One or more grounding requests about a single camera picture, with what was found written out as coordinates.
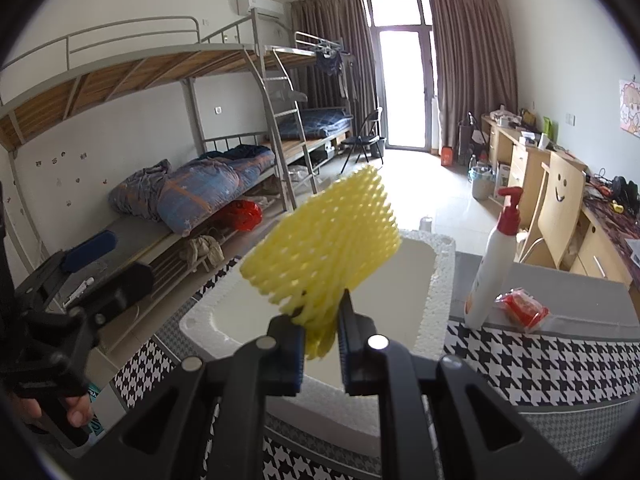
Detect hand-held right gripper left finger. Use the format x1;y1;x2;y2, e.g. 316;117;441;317
60;315;306;480

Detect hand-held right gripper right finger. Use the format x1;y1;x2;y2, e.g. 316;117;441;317
337;287;583;480

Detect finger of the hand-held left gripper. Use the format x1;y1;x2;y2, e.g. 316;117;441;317
10;262;156;400
14;231;118;313

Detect white foam box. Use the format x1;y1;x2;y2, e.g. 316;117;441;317
179;230;457;441

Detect yellow foam fruit net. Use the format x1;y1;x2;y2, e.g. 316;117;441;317
239;162;403;361

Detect person's left hand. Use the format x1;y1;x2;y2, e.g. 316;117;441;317
7;392;96;433

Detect blue orange quilt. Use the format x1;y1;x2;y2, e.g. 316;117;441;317
107;144;277;237

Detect red plastic bag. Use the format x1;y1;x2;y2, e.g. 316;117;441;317
215;200;263;233

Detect white pump lotion bottle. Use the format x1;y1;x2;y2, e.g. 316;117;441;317
464;186;523;331

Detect houndstooth tablecloth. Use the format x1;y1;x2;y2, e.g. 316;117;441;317
112;252;640;480

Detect red snack packet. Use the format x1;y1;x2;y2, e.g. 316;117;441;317
495;287;551;333

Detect grey metal bunk bed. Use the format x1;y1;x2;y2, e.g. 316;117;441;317
260;30;362;173
0;15;301;341

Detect black folding chair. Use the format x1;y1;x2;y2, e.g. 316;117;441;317
341;109;386;173

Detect grey bucket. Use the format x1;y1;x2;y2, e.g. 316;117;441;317
470;165;497;201

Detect blue checked bedding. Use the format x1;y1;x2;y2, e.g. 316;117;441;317
277;107;353;141

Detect black bag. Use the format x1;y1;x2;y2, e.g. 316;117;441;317
459;112;488;161

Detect wooden chair with smiley face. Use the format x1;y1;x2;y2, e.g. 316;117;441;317
517;150;587;271

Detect glass balcony door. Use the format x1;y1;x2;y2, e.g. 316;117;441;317
364;0;437;152

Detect long wooden desk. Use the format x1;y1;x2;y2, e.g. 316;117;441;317
481;112;640;288

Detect dark hanging clothes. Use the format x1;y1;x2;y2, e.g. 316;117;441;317
315;50;347;80

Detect white air conditioner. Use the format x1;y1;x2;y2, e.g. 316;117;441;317
235;0;285;18

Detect brown curtain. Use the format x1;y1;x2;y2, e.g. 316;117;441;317
290;0;381;128
426;0;521;151

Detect black headphones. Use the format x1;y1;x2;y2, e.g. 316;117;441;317
612;176;637;206

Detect group of small wall stickers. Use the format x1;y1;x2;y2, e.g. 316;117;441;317
35;149;112;207

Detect pink wall poster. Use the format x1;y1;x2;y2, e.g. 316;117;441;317
617;79;640;138

